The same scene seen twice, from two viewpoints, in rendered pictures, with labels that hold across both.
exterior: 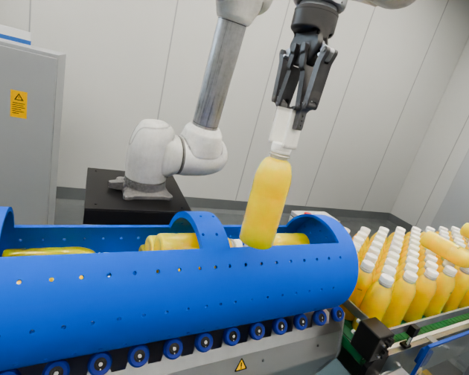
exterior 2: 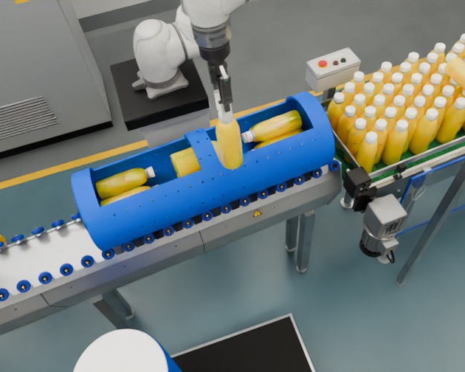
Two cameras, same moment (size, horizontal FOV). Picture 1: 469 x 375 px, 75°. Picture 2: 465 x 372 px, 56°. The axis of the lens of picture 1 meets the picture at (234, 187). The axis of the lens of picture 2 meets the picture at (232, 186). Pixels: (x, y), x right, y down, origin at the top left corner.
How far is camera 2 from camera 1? 88 cm
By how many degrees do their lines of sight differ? 39
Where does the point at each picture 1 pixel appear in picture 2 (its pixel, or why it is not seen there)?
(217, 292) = (218, 191)
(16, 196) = (60, 72)
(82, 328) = (150, 224)
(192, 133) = (184, 24)
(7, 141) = (26, 28)
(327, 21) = (218, 57)
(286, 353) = (292, 199)
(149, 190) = (166, 85)
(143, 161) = (151, 68)
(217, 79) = not seen: outside the picture
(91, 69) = not seen: outside the picture
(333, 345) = (334, 185)
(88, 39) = not seen: outside the picture
